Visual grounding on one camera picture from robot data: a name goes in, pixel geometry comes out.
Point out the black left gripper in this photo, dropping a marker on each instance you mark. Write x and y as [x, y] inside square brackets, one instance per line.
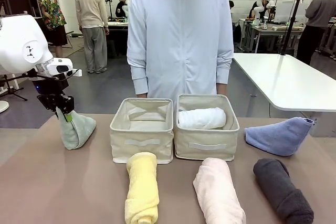
[50, 87]

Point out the green triangle-folded towel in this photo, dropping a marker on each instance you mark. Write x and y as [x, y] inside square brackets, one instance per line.
[78, 132]

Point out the yellow towel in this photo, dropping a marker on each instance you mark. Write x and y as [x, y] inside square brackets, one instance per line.
[143, 187]

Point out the pink towel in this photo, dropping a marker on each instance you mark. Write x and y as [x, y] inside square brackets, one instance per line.
[218, 190]

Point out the blue triangle-folded towel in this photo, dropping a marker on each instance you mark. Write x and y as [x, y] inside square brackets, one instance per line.
[278, 137]

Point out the dark grey towel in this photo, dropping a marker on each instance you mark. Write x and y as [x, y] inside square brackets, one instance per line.
[283, 190]

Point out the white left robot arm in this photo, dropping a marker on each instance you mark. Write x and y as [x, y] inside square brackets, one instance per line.
[15, 45]

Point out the person's left forearm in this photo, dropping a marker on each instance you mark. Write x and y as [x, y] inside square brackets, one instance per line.
[223, 72]

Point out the person's right hand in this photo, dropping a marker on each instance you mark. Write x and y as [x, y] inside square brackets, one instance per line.
[142, 95]

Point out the person's left hand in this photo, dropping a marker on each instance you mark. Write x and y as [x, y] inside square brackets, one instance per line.
[221, 89]

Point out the black floor tripod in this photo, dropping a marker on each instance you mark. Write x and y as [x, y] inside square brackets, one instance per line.
[11, 89]

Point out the white round fan base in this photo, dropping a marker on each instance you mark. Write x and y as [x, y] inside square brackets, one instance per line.
[3, 106]

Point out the beige fabric storage bin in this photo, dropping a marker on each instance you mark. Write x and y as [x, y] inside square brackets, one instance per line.
[141, 153]
[207, 153]

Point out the person in floral shirt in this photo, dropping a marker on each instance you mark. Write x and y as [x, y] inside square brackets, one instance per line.
[51, 11]

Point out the background work table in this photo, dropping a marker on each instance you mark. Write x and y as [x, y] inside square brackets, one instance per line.
[118, 23]

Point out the person in beige sweater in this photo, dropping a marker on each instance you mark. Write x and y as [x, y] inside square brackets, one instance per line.
[92, 11]

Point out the seated background person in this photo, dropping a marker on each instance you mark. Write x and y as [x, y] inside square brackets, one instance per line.
[121, 7]

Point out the white rolled towel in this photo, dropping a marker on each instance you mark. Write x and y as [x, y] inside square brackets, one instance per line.
[202, 119]

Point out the person in white hoodie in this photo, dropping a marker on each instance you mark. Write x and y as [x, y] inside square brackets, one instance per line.
[181, 37]

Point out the grey background workbench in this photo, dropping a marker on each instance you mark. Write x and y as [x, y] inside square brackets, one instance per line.
[262, 28]

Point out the white side table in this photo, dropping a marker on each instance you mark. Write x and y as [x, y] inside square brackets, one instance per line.
[283, 82]

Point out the person in grey sweater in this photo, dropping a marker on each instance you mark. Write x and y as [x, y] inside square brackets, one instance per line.
[320, 11]

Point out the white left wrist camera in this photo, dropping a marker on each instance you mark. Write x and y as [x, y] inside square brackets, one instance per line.
[61, 66]

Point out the black camera tripod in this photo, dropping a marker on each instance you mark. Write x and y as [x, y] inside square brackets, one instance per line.
[290, 28]

